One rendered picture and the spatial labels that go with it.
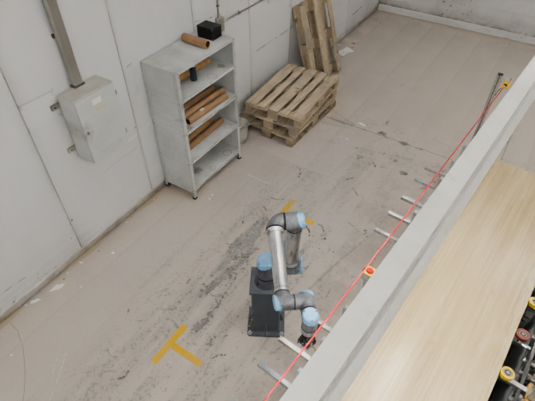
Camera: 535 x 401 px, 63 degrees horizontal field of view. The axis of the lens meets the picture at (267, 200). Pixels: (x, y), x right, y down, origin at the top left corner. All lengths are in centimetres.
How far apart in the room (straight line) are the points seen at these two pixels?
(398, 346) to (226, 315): 167
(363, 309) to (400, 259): 21
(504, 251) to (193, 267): 270
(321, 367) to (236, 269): 328
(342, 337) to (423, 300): 211
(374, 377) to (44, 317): 291
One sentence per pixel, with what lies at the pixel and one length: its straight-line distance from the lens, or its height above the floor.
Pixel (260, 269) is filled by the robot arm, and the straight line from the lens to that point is 330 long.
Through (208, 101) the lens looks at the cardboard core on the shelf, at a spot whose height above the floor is 95.
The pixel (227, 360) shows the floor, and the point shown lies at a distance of 386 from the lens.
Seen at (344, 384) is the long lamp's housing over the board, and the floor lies 236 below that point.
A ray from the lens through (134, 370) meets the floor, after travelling 396.
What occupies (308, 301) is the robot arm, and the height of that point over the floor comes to 137.
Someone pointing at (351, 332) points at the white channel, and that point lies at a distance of 117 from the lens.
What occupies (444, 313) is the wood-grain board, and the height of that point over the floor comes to 90.
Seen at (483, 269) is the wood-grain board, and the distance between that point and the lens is 357.
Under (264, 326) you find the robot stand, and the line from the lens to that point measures 388.
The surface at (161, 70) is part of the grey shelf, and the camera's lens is 426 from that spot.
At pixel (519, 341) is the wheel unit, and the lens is 342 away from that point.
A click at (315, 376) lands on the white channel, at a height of 246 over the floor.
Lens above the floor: 347
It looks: 44 degrees down
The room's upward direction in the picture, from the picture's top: straight up
